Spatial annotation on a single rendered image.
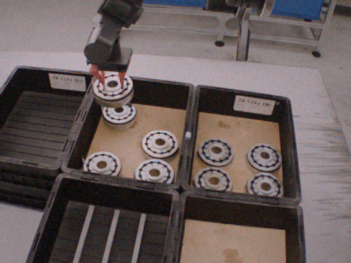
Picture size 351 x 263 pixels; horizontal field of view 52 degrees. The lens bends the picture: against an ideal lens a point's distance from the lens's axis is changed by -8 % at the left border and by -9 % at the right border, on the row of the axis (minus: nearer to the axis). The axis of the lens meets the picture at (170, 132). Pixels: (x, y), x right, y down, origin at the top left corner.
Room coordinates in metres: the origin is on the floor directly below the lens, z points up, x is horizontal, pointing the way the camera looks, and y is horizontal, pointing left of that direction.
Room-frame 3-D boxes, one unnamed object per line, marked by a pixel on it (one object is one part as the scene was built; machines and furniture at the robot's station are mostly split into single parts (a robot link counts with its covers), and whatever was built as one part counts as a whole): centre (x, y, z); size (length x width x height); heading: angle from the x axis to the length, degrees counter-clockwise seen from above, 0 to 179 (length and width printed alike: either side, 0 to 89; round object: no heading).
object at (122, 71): (0.77, 0.15, 1.09); 0.07 x 0.07 x 0.09; 85
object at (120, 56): (0.76, 0.16, 1.16); 0.10 x 0.07 x 0.07; 85
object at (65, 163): (0.75, 0.10, 0.92); 0.40 x 0.30 x 0.02; 175
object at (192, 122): (0.73, -0.20, 0.92); 0.40 x 0.30 x 0.02; 175
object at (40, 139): (0.77, 0.40, 0.87); 0.40 x 0.30 x 0.11; 175
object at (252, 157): (0.72, -0.27, 0.86); 0.10 x 0.10 x 0.01
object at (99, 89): (0.77, 0.16, 1.04); 0.10 x 0.10 x 0.01
